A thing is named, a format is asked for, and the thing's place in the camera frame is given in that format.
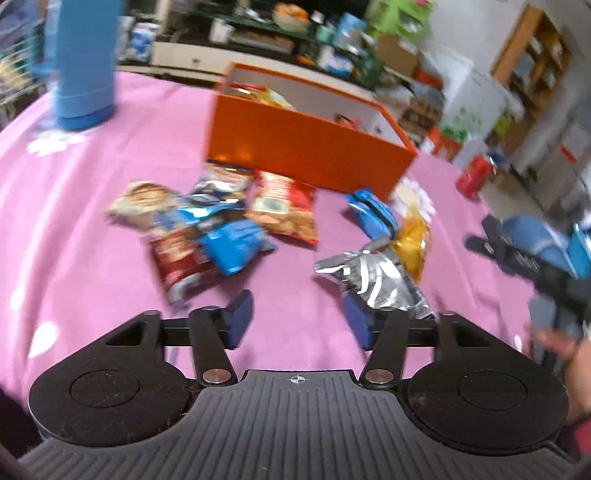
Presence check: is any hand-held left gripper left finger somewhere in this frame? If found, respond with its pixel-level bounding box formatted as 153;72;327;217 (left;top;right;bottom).
83;290;254;387

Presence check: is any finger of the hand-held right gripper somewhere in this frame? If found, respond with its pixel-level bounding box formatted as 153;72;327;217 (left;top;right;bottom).
465;235;544;278

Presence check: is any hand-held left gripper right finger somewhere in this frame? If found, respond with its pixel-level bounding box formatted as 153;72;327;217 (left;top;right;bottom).
342;295;513;389

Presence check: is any silver foil snack packet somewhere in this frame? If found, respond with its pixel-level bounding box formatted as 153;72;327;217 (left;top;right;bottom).
314;249;437;322

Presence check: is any dark red snack packet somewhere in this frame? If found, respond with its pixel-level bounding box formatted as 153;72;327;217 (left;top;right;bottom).
149;228;223;306

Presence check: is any yellow clear snack packet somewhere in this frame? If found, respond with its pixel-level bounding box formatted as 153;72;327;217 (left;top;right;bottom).
392;207;433;283

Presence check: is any blue silver snack packet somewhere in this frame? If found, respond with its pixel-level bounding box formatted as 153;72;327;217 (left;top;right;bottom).
178;182;250;224

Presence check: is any red peanut snack packet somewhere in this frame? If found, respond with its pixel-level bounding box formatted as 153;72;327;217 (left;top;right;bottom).
244;170;320;245

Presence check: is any tan snack packet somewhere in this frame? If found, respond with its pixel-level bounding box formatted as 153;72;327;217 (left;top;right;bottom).
203;161;256;195

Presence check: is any gold blue cookie packet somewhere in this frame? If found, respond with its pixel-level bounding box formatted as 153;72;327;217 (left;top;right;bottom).
105;181;186;234

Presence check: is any orange box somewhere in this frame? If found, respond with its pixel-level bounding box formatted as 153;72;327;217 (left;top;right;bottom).
205;62;419;200

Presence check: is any large yellow snack bag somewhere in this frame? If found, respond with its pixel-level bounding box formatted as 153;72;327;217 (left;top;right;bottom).
238;84;293;110

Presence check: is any person's right hand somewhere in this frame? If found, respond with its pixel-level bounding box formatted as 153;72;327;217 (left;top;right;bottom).
525;323;591;423

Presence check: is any red soda can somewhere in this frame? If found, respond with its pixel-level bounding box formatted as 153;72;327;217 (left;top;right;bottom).
456;154;497;199

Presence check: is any orange gift bag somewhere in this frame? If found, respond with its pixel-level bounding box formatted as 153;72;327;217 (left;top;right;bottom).
429;127;463;160

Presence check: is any pink floral tablecloth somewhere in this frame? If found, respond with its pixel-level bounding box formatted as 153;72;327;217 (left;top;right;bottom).
0;71;575;418

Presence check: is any wooden bookshelf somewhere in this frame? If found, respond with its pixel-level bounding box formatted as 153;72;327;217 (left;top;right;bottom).
492;4;574;121

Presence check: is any brown cardboard box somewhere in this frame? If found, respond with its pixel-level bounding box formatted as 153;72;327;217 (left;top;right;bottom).
374;34;422;77

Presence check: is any green gift bag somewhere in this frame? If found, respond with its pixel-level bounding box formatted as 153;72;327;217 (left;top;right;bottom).
358;53;385;88

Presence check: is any dark fuzzy clothing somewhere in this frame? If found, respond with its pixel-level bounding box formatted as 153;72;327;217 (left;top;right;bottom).
0;388;42;457

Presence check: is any blue white small box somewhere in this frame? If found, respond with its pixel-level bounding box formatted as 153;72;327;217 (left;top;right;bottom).
318;46;354;77

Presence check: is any white TV cabinet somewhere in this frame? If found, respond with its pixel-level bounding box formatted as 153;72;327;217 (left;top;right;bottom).
152;0;385;88

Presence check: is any light blue snack bag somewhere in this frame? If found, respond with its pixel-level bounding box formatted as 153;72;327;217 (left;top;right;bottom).
335;13;366;49

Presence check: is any blue white sack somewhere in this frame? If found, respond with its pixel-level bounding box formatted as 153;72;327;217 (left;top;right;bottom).
127;23;156;62

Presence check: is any blue thermos jug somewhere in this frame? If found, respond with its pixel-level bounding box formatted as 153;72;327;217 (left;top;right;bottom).
30;0;126;132

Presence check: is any fruit bowl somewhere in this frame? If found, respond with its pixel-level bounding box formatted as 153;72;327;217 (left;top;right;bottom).
272;2;310;31

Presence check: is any white wire basket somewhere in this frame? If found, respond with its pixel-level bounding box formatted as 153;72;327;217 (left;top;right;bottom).
0;37;52;117

